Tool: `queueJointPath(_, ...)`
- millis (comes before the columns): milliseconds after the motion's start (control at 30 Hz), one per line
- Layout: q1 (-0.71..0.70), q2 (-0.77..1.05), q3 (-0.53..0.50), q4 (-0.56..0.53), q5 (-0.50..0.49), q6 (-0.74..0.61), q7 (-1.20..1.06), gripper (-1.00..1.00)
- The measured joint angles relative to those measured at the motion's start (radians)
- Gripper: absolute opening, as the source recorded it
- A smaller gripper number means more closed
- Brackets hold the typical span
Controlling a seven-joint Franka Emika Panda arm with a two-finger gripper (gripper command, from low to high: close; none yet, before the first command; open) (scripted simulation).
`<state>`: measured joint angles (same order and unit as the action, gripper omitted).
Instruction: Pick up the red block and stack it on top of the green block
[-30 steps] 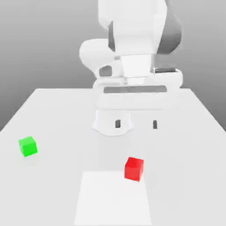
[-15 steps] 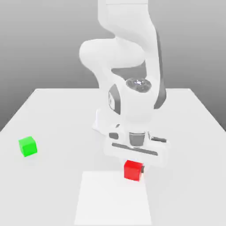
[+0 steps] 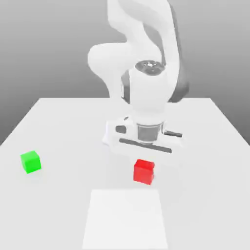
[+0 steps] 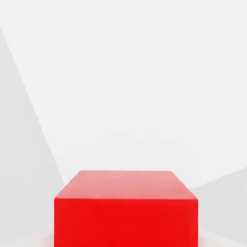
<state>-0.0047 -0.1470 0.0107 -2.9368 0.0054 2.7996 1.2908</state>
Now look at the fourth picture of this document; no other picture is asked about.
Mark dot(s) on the small red cube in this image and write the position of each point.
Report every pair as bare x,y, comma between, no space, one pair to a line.
125,220

